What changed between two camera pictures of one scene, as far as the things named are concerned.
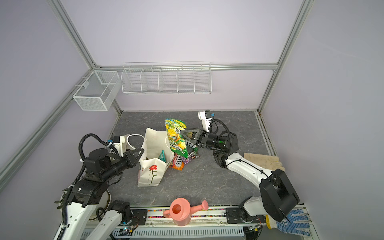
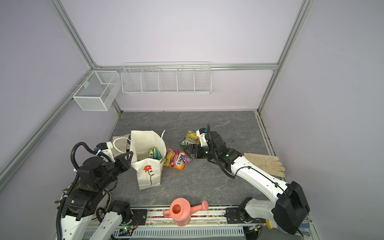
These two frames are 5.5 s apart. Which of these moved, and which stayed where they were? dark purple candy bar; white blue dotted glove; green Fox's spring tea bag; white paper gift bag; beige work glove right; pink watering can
Moved: white paper gift bag; green Fox's spring tea bag
Stayed: white blue dotted glove; beige work glove right; dark purple candy bar; pink watering can
